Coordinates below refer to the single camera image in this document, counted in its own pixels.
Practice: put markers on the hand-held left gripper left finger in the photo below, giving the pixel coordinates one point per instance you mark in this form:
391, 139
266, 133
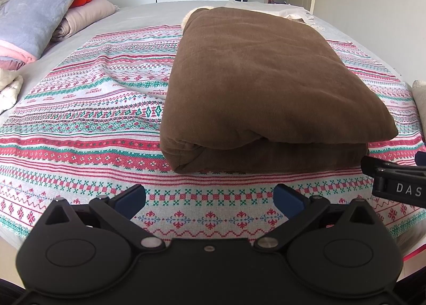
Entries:
131, 199

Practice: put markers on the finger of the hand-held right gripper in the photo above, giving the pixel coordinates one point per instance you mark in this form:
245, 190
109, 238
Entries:
382, 164

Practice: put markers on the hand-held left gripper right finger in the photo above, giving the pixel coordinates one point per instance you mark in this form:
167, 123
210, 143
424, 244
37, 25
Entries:
289, 200

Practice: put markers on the brown blanket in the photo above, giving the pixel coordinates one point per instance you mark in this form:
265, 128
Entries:
253, 85

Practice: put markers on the striped patterned blanket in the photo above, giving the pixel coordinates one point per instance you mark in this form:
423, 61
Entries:
100, 118

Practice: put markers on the white quilted cloth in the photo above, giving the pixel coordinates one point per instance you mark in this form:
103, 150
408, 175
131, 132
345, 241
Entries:
8, 87

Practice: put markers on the cream white cloth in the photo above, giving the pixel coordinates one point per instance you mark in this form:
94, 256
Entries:
286, 11

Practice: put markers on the bed with grey sheet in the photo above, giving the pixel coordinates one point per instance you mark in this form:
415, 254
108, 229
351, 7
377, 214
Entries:
139, 15

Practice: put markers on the pink blanket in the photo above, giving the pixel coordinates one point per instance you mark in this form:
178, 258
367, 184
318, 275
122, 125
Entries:
13, 55

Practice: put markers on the folded pale pink quilt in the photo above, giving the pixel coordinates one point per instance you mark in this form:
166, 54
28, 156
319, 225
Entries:
86, 14

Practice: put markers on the blue-grey pillow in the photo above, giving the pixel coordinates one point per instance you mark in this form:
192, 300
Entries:
43, 9

